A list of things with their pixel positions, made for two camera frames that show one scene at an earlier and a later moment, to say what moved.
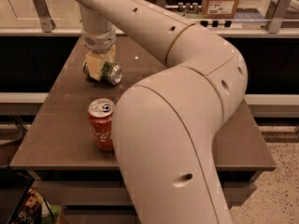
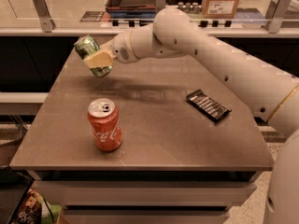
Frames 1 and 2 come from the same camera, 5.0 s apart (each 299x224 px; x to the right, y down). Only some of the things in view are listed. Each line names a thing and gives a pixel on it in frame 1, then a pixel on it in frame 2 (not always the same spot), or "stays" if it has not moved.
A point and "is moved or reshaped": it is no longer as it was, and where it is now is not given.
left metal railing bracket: [42, 10] stays
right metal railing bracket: [279, 0] stays
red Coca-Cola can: [100, 113] stays
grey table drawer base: [103, 197] stays
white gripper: [99, 42] to [122, 49]
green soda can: [110, 72] is moved or reshaped
